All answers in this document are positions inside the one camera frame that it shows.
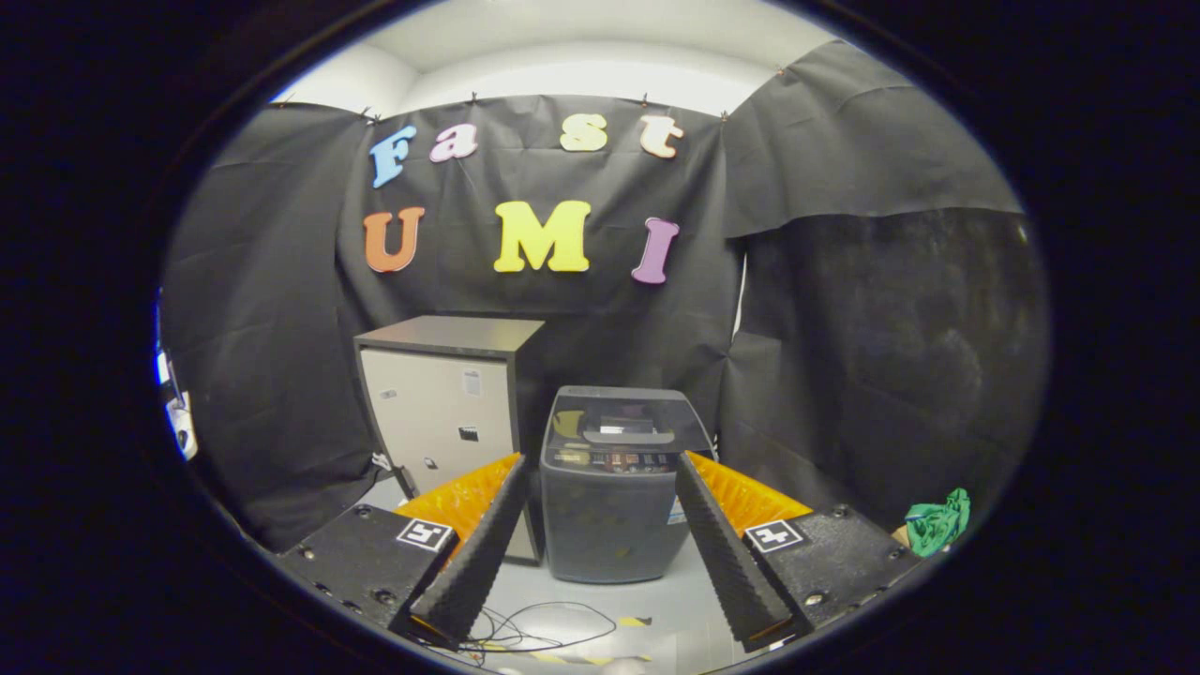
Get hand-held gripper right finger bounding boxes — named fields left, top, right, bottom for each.
left=675, top=451, right=924, bottom=653

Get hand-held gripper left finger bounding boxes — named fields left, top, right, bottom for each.
left=277, top=453, right=531, bottom=653

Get grey washing machine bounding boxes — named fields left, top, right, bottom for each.
left=539, top=384, right=718, bottom=584

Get dark transparent washing machine lid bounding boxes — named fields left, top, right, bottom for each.
left=544, top=385, right=715, bottom=456

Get beige cabinet with dark top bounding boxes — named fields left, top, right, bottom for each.
left=353, top=315, right=547, bottom=566

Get green cloth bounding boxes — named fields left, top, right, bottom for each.
left=905, top=487, right=972, bottom=559

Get white and blue object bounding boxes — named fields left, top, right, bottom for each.
left=155, top=347, right=200, bottom=462

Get black floor cables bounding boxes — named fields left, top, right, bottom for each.
left=459, top=600, right=620, bottom=657

